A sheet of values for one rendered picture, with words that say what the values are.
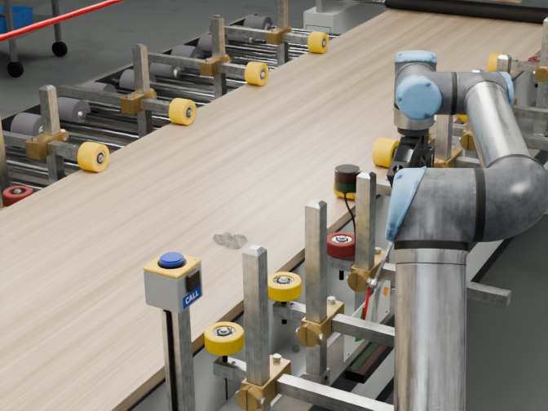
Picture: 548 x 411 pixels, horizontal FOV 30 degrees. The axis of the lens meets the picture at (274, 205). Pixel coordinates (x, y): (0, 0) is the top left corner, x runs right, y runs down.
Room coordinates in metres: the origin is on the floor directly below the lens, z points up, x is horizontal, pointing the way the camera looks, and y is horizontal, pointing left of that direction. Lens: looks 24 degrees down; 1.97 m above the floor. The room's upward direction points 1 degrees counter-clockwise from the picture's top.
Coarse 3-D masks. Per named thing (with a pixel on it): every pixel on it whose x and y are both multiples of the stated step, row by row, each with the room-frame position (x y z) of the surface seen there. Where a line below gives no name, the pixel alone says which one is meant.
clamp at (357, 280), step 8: (376, 256) 2.19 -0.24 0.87; (376, 264) 2.14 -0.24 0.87; (352, 272) 2.11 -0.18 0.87; (360, 272) 2.11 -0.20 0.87; (368, 272) 2.11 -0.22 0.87; (376, 272) 2.14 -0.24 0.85; (352, 280) 2.11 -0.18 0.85; (360, 280) 2.10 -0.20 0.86; (352, 288) 2.11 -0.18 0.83; (360, 288) 2.10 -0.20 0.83
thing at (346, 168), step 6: (336, 168) 2.17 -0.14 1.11; (342, 168) 2.16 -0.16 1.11; (348, 168) 2.16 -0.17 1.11; (354, 168) 2.16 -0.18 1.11; (336, 180) 2.15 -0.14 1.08; (342, 192) 2.16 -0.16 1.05; (354, 192) 2.14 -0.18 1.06; (348, 210) 2.16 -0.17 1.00; (354, 222) 2.15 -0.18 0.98; (354, 228) 2.15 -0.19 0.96; (354, 234) 2.15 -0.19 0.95
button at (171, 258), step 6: (168, 252) 1.50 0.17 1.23; (174, 252) 1.50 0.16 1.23; (162, 258) 1.48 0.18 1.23; (168, 258) 1.48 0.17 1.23; (174, 258) 1.48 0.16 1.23; (180, 258) 1.48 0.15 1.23; (162, 264) 1.47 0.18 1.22; (168, 264) 1.46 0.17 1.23; (174, 264) 1.46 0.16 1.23; (180, 264) 1.47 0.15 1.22
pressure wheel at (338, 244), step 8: (336, 232) 2.25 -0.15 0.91; (344, 232) 2.25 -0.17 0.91; (328, 240) 2.21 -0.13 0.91; (336, 240) 2.21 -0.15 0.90; (344, 240) 2.21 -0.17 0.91; (352, 240) 2.20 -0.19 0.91; (328, 248) 2.19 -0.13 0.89; (336, 248) 2.18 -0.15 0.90; (344, 248) 2.18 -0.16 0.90; (352, 248) 2.18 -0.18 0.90; (336, 256) 2.18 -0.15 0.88; (344, 256) 2.18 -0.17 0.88
